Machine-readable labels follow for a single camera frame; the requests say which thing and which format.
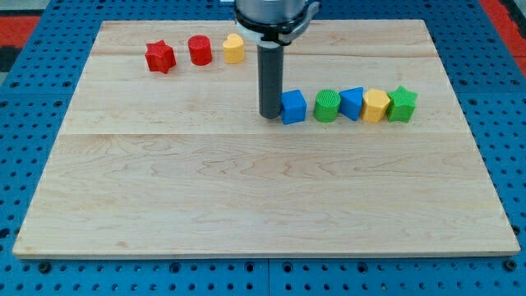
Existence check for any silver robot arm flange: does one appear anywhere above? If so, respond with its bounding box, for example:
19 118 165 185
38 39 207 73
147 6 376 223
234 0 321 48

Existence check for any yellow heart block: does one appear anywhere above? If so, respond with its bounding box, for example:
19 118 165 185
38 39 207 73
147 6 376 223
222 33 245 64

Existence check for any blue cube block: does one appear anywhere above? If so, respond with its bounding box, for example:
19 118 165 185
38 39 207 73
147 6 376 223
281 90 307 125

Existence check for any green cylinder block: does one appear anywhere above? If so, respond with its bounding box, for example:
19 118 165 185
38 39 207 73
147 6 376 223
313 90 341 123

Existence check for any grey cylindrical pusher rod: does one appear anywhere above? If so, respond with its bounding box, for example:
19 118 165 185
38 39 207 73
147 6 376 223
257 45 284 119

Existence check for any blue triangle block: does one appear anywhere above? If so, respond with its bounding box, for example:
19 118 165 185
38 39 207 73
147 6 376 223
339 87 363 121

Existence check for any yellow hexagon block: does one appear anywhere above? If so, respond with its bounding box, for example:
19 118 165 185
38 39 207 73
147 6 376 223
361 89 390 123

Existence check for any red cylinder block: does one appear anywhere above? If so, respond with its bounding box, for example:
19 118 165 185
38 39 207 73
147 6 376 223
187 35 213 66

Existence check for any red star block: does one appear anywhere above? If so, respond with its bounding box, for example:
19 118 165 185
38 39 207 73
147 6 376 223
145 39 177 74

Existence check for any green star block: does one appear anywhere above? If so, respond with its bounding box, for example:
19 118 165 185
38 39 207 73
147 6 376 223
386 86 418 123

